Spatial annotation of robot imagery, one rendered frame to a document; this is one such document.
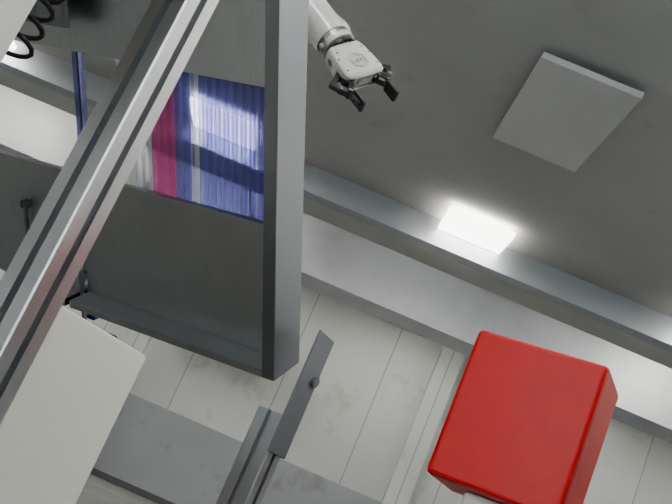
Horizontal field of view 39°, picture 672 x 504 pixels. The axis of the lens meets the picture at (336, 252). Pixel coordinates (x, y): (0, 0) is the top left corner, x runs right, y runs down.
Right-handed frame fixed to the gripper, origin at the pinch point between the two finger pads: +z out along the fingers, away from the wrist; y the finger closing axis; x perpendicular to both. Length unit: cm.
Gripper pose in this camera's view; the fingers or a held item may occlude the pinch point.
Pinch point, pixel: (377, 99)
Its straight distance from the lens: 209.5
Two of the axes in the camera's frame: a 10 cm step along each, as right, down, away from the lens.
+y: 8.0, -3.3, 5.0
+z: 5.3, 7.8, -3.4
